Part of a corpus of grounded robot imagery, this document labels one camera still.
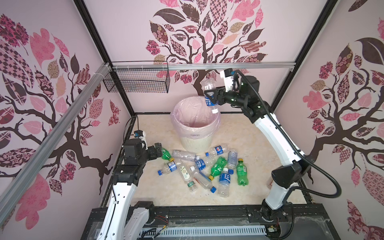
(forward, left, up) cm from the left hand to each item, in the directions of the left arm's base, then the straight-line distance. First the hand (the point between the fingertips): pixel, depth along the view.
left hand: (153, 148), depth 74 cm
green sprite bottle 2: (-7, -48, -16) cm, 51 cm away
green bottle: (+5, -3, -16) cm, 17 cm away
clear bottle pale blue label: (+3, -45, -16) cm, 48 cm away
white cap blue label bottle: (-13, -37, -16) cm, 42 cm away
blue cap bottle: (-3, -7, -17) cm, 19 cm away
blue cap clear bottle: (-10, -26, -20) cm, 35 cm away
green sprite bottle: (-3, -35, -16) cm, 39 cm away
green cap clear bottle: (-8, -17, -16) cm, 25 cm away
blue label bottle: (-2, -24, -15) cm, 29 cm away
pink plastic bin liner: (+30, -19, -9) cm, 36 cm away
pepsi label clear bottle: (+8, -36, -17) cm, 40 cm away
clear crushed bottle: (+5, -16, -17) cm, 23 cm away
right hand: (+18, -29, +25) cm, 42 cm away
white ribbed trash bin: (+8, -22, -10) cm, 26 cm away
